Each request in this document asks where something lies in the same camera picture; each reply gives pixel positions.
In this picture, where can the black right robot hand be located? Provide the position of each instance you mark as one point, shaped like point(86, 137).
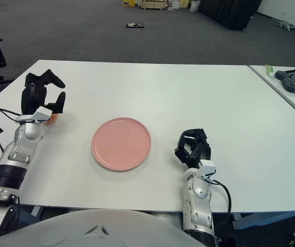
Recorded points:
point(202, 151)

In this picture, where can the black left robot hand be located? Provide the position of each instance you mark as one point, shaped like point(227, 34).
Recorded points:
point(33, 97)

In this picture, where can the red apple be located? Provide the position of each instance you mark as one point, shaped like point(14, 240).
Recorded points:
point(52, 120)

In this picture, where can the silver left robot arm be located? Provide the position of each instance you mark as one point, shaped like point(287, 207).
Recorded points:
point(16, 154)

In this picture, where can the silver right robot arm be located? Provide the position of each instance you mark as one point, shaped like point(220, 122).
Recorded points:
point(199, 195)

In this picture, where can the pink round plate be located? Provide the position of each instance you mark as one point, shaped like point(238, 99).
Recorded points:
point(121, 144)

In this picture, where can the green and white tube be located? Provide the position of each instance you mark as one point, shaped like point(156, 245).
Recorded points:
point(269, 70)

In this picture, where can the small dark floor object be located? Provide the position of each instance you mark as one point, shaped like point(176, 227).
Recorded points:
point(135, 25)

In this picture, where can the yellow box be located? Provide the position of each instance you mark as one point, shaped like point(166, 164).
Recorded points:
point(128, 2)

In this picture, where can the black folding partition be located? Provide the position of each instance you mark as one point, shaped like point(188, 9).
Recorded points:
point(229, 13)

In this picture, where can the grey robot torso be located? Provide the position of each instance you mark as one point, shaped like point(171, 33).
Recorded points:
point(85, 231)

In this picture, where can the white plastic bag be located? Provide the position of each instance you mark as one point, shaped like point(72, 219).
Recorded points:
point(194, 5)

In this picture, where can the yellow carton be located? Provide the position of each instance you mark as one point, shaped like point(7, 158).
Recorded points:
point(184, 3)

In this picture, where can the white stacked boxes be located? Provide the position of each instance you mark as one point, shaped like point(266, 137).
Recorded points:
point(173, 3)

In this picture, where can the grey quadruped robot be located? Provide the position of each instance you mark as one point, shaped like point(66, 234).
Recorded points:
point(287, 25)

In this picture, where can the wooden pallet crate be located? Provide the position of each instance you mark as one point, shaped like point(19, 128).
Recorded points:
point(154, 4)

